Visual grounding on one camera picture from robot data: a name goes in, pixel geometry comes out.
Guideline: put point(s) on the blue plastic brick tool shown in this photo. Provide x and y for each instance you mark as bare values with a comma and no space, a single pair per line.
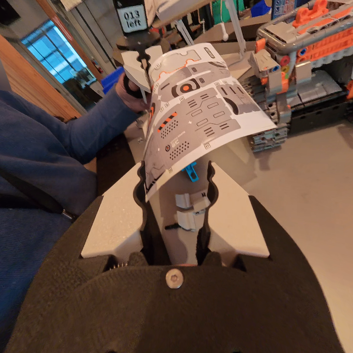
190,172

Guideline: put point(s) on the robot sticker sheet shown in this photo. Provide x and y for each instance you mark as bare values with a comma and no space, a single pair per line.
198,110

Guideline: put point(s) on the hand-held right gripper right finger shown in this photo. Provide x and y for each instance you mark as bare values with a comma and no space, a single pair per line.
237,220

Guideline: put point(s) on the person's left hand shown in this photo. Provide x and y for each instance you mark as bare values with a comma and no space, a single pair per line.
132,103

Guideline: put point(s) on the grey orange tracked toy robot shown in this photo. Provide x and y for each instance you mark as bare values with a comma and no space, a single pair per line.
303,69

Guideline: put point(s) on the grey plastic panel assembly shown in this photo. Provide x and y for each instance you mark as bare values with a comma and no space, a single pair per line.
187,212

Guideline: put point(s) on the white stand base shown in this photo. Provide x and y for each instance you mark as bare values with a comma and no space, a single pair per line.
237,69

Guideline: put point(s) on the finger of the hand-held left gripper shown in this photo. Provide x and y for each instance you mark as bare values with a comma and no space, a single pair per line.
155,53
132,66

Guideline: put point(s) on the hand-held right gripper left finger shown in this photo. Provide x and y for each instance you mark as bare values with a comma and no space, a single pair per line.
115,220

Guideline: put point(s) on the person's left forearm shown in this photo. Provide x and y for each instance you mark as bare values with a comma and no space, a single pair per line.
99,124

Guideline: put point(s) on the wooden booklet stand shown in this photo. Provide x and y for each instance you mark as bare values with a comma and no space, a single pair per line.
179,11

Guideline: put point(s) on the blue storage bin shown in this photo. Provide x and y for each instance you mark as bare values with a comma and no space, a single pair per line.
113,78

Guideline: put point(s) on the booklet holder clip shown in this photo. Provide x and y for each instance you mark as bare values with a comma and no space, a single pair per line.
225,34

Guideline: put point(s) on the glass window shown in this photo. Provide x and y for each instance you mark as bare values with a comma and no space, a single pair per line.
55,55

